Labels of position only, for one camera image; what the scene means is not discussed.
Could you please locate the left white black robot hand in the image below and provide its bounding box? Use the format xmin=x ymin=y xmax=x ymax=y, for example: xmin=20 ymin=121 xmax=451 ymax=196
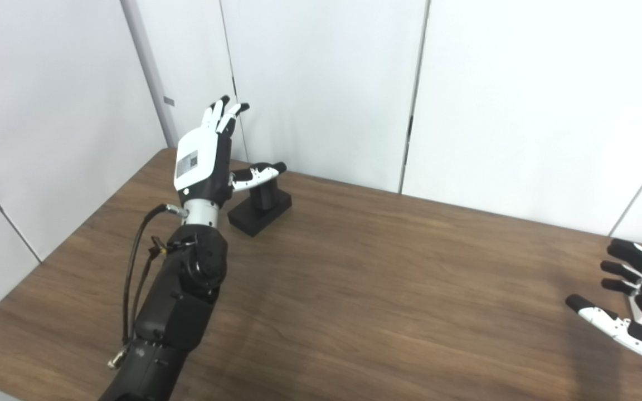
xmin=173 ymin=96 xmax=287 ymax=229

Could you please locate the black cylinder peg with base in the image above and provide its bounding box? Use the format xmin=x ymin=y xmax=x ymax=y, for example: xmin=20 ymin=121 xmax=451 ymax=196
xmin=227 ymin=173 xmax=293 ymax=237

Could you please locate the gray wall corner post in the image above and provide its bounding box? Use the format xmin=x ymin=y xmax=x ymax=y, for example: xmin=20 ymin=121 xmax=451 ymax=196
xmin=119 ymin=0 xmax=181 ymax=150

